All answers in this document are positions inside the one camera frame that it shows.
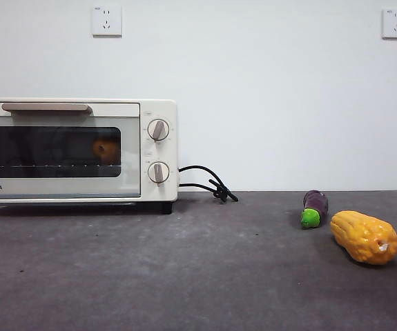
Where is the brown potato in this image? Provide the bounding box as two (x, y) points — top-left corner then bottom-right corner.
(93, 137), (121, 166)

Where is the glass oven door with handle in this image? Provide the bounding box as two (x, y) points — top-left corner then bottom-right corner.
(0, 101), (142, 200)

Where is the cream oven knob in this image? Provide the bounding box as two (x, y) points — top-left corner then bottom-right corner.
(147, 119), (171, 142)
(147, 161), (171, 187)

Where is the cream toaster oven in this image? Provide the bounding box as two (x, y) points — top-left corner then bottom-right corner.
(0, 99), (179, 217)

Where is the purple toy eggplant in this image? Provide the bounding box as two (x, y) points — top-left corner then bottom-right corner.
(300, 190), (329, 230)

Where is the yellow toy corn cob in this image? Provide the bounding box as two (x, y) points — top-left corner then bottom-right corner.
(329, 210), (397, 266)

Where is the black oven power cable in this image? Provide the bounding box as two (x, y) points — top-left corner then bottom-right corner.
(178, 165), (240, 203)

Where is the metal wire oven rack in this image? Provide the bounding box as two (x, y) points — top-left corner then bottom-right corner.
(0, 164), (121, 170)

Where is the white wall socket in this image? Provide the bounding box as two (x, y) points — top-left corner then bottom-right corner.
(381, 9), (397, 41)
(92, 5), (123, 38)

